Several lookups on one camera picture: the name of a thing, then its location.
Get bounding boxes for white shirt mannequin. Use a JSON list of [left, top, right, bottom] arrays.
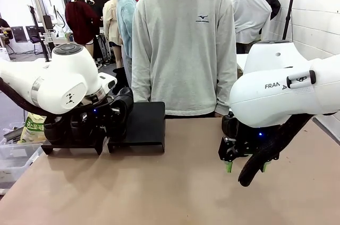
[[232, 0, 273, 54]]

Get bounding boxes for black slanted shoe stand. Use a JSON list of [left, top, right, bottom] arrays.
[[41, 129, 108, 156], [107, 102, 167, 154]]

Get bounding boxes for white velcro cable strap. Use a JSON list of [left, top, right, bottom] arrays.
[[286, 70, 317, 89]]

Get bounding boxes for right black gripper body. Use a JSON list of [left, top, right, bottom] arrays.
[[231, 125, 283, 161]]

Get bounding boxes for right arm black cable sleeve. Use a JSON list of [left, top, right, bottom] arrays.
[[237, 113, 316, 187]]

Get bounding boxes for clear plastic storage bin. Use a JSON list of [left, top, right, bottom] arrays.
[[0, 144, 43, 183]]

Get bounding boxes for person torso grey sweatshirt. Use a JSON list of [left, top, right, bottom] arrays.
[[131, 0, 237, 119]]

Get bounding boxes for person left forearm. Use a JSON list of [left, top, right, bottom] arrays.
[[214, 49, 237, 116]]

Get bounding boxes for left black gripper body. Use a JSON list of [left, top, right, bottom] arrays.
[[71, 99, 112, 137]]

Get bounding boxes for black chair back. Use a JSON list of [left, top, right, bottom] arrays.
[[12, 25, 29, 44]]

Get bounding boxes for person right forearm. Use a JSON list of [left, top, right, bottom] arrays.
[[131, 49, 152, 103]]

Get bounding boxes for dark red shirt mannequin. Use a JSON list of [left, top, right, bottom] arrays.
[[65, 0, 101, 56]]

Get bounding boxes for beige jacket mannequin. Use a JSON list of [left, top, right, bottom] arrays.
[[103, 0, 124, 69]]

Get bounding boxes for black tripod stand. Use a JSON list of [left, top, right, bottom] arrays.
[[281, 0, 297, 42]]

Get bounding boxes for yellow green snack bag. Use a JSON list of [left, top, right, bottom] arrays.
[[18, 112, 48, 145]]

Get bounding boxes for seated bystander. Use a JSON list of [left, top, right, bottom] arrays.
[[0, 18, 13, 40]]

